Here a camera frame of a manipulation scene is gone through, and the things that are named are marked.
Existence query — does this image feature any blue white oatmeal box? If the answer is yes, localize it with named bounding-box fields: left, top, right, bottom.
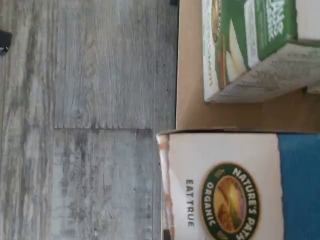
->
left=155, top=129, right=320, bottom=240

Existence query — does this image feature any wooden shelf board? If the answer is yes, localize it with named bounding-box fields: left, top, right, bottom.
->
left=175, top=0, right=320, bottom=136

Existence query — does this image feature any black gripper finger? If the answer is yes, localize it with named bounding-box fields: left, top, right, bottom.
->
left=161, top=227, right=174, bottom=240

